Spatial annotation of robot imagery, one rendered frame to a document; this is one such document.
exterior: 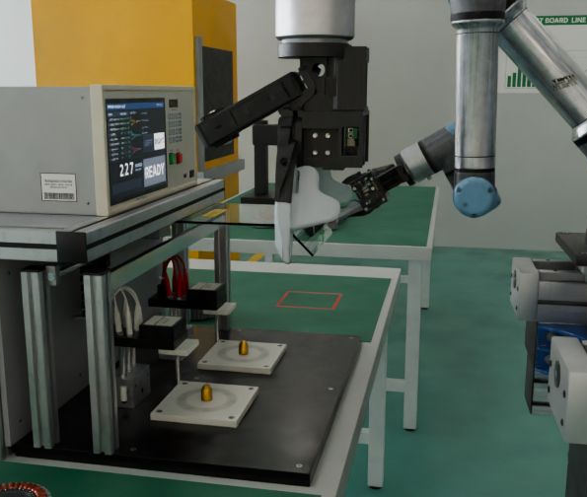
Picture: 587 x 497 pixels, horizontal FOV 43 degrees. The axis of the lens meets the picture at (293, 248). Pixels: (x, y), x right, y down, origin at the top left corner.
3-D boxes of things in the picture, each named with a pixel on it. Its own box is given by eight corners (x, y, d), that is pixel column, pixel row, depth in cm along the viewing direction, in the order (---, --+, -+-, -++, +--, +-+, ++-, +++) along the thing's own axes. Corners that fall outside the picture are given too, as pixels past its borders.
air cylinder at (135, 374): (151, 391, 138) (149, 363, 137) (134, 408, 131) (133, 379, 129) (124, 390, 139) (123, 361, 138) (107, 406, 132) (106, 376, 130)
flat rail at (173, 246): (224, 226, 170) (223, 212, 169) (102, 298, 111) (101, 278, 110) (219, 225, 170) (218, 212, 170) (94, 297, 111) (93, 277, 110)
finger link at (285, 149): (288, 194, 67) (298, 110, 70) (271, 194, 67) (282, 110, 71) (296, 217, 71) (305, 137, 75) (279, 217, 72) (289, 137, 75)
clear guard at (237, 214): (332, 233, 164) (332, 206, 163) (314, 256, 141) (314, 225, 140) (190, 228, 171) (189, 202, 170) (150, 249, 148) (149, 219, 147)
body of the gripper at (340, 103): (361, 176, 70) (364, 40, 67) (270, 174, 71) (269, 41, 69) (368, 168, 77) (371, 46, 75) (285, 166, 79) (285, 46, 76)
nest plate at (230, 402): (258, 392, 137) (258, 386, 137) (236, 428, 123) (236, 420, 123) (181, 386, 140) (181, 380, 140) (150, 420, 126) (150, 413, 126)
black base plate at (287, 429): (360, 344, 170) (361, 335, 170) (310, 487, 109) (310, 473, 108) (164, 331, 179) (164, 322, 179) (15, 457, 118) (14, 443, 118)
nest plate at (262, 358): (286, 349, 161) (286, 343, 160) (270, 374, 146) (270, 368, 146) (219, 344, 164) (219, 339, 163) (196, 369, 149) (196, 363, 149)
